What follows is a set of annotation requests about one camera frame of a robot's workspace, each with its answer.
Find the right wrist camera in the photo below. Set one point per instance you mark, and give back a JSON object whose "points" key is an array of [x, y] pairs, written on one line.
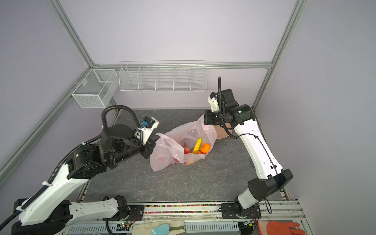
{"points": [[213, 101]]}

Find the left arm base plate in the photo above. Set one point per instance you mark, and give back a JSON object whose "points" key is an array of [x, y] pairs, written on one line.
{"points": [[136, 212]]}

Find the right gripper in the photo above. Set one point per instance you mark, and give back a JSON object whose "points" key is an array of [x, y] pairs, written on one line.
{"points": [[208, 118]]}

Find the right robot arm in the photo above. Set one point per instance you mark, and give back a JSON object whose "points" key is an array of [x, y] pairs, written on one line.
{"points": [[271, 176]]}

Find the light blue object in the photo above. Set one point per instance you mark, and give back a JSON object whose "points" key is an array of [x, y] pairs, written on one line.
{"points": [[163, 229]]}

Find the red rubber glove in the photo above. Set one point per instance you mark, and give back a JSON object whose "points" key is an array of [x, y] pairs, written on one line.
{"points": [[279, 228]]}

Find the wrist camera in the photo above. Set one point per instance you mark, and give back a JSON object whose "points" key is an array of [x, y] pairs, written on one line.
{"points": [[213, 101], [148, 124]]}

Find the pink plastic bag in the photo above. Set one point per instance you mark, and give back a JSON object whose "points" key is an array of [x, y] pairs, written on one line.
{"points": [[170, 146]]}

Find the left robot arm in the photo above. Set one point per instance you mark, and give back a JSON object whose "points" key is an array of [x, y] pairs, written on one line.
{"points": [[49, 211]]}

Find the beige scalloped fruit bowl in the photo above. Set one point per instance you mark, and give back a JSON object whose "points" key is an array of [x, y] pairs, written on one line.
{"points": [[221, 133]]}

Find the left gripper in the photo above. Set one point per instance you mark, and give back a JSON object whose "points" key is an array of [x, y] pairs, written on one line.
{"points": [[150, 147]]}

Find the white mesh box basket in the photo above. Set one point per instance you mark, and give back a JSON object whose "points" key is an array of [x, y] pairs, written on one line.
{"points": [[96, 88]]}

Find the orange tangerine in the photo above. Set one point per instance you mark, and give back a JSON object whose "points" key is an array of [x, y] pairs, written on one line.
{"points": [[205, 148]]}

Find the white wire shelf basket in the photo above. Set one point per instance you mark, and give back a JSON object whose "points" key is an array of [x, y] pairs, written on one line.
{"points": [[163, 76]]}

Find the yellow green banana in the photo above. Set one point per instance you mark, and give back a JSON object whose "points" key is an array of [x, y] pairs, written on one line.
{"points": [[197, 146]]}

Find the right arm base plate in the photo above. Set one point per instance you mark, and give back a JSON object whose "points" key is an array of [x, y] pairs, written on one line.
{"points": [[229, 211]]}

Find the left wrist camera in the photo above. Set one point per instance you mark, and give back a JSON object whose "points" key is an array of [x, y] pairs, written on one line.
{"points": [[148, 124]]}

